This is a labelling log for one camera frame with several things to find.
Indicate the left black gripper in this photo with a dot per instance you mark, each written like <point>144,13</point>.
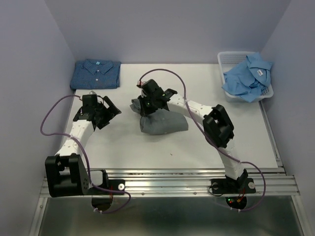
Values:
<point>111,111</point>

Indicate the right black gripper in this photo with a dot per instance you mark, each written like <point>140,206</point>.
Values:
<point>143,111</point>

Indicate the grey long sleeve shirt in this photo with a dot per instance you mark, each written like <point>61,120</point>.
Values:
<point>163,122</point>

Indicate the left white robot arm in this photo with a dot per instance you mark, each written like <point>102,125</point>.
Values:
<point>66,173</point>

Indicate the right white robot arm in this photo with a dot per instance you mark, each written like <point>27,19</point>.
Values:
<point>215,125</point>

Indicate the folded blue checkered shirt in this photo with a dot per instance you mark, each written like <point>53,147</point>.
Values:
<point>96,74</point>

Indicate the white plastic basket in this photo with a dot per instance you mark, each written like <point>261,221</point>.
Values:
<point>233,59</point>

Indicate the light blue shirt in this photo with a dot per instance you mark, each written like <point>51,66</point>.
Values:
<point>248,78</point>

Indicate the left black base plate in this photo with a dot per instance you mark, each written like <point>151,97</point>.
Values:
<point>111,184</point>

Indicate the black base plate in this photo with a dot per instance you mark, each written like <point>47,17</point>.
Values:
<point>111,184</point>
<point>230,186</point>

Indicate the aluminium mounting rail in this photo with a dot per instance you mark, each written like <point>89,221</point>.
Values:
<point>180,164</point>

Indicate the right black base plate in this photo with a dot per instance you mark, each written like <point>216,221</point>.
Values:
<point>230,186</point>

